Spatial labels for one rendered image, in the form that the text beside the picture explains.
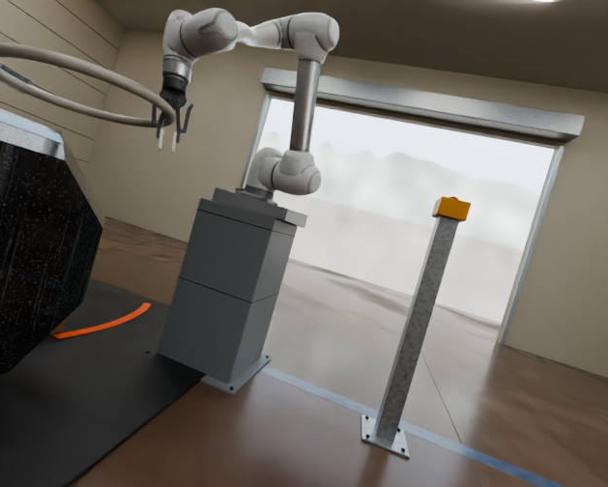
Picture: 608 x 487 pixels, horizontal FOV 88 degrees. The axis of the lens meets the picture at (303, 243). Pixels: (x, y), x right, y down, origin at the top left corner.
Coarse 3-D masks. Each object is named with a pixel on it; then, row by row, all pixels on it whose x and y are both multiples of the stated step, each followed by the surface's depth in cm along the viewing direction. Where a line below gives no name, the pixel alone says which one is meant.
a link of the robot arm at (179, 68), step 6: (168, 60) 100; (174, 60) 100; (180, 60) 100; (162, 66) 102; (168, 66) 100; (174, 66) 100; (180, 66) 101; (186, 66) 102; (162, 72) 101; (168, 72) 100; (174, 72) 100; (180, 72) 101; (186, 72) 102; (180, 78) 102; (186, 78) 103
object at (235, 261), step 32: (224, 224) 147; (256, 224) 143; (288, 224) 162; (192, 256) 150; (224, 256) 146; (256, 256) 142; (288, 256) 178; (192, 288) 149; (224, 288) 145; (256, 288) 143; (192, 320) 149; (224, 320) 145; (256, 320) 155; (160, 352) 152; (192, 352) 148; (224, 352) 144; (256, 352) 171; (224, 384) 142
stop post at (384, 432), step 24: (432, 216) 142; (456, 216) 131; (432, 240) 135; (432, 264) 134; (432, 288) 133; (408, 312) 142; (408, 336) 135; (408, 360) 134; (408, 384) 134; (384, 408) 136; (384, 432) 135; (408, 456) 128
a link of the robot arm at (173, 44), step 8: (176, 16) 99; (184, 16) 99; (168, 24) 99; (176, 24) 97; (168, 32) 98; (176, 32) 96; (168, 40) 98; (176, 40) 97; (168, 48) 100; (176, 48) 99; (184, 48) 98; (184, 56) 101; (192, 56) 101; (192, 64) 105
